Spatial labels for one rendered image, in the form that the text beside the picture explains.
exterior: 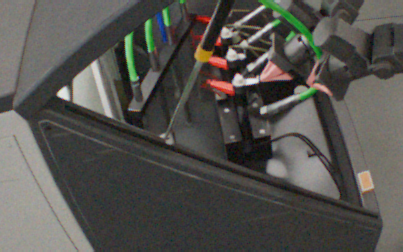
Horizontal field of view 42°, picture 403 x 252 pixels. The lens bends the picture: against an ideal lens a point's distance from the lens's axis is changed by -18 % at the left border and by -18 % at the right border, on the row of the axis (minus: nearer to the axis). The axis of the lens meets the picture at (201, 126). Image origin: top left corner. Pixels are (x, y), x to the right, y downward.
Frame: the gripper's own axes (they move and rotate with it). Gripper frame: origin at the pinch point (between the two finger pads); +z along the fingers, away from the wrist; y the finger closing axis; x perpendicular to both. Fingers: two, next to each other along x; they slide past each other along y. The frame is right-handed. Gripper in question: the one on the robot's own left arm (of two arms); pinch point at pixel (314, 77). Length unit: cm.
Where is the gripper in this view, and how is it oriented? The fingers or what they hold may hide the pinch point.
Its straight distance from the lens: 110.6
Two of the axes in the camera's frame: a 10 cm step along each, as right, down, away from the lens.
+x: 7.6, 6.0, 2.4
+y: -5.1, 7.9, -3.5
